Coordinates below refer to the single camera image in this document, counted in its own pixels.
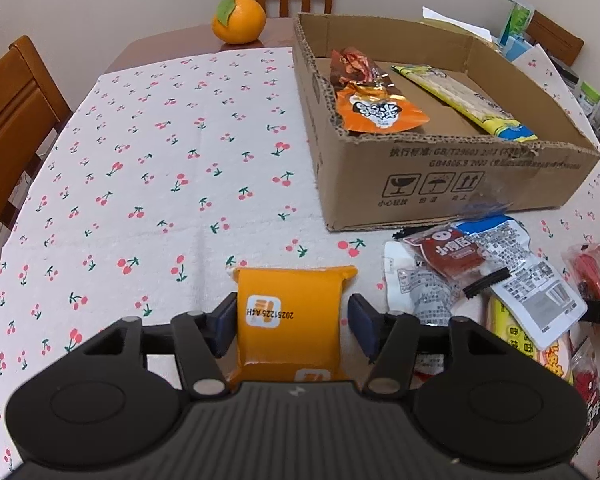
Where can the red and white snack packet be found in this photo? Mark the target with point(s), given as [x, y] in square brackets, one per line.
[587, 385]

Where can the orange fruit with leaf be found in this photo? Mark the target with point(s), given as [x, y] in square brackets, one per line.
[240, 22]

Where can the green box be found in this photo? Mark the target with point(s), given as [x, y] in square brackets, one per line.
[517, 20]

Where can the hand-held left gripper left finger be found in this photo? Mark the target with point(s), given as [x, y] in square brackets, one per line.
[225, 327]

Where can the cherry print tablecloth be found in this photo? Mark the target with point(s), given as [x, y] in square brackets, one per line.
[155, 185]

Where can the jar with black lid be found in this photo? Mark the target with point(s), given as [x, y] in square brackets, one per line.
[565, 77]

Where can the brown snack packet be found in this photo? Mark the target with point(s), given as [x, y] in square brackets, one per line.
[352, 65]

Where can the plain orange snack packet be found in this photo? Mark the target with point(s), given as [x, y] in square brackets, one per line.
[290, 340]

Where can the long yellow cracker packet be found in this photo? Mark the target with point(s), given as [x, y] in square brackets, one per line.
[460, 95]

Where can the yellow snack packet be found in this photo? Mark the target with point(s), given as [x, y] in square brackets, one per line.
[510, 335]

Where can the white and blue snack packet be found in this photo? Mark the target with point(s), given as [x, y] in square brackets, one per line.
[530, 280]

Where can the jar with green label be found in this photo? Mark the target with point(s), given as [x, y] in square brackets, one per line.
[590, 97]

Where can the clear red snack packet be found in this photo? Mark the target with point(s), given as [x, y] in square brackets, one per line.
[592, 270]

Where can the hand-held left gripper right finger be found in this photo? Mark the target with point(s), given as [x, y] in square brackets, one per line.
[362, 327]

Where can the white paper sheet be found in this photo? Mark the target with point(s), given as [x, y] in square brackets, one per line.
[440, 14]

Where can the cardboard box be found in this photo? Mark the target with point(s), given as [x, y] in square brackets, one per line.
[430, 170]

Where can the orange cartoon snack packet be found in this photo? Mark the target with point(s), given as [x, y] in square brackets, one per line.
[380, 110]

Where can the small red snack packet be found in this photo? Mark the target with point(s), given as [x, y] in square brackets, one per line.
[445, 252]

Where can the light blue box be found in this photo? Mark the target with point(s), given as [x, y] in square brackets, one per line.
[522, 50]

